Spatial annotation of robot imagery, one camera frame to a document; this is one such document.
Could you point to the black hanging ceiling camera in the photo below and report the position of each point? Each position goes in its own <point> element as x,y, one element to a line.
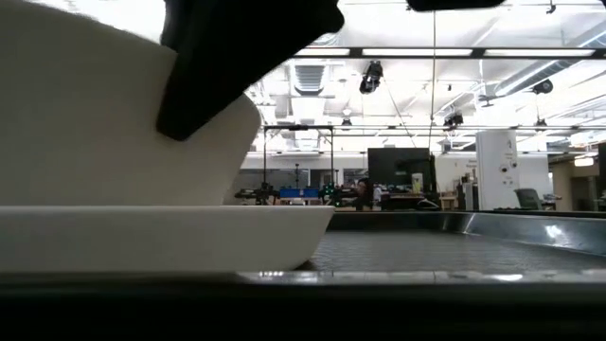
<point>371,78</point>

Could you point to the black monitor screen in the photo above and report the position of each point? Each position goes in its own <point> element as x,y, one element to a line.
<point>397,166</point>

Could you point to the black ceiling light beam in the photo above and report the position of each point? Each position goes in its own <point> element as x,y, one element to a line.
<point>478,52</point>

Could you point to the grey office chair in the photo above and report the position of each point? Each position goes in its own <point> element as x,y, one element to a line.
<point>528,199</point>

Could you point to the person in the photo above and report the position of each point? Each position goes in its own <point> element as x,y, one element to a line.
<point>364,192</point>

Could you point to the blue panel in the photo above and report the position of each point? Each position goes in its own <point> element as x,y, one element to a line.
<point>298,192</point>

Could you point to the black plastic tray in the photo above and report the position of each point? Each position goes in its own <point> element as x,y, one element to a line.
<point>426,251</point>

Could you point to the white pillar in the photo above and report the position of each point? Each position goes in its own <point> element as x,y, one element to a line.
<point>494,170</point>

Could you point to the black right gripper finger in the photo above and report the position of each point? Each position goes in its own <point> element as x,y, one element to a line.
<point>227,57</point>

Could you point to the white bowl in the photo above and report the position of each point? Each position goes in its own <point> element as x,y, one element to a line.
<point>85,132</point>

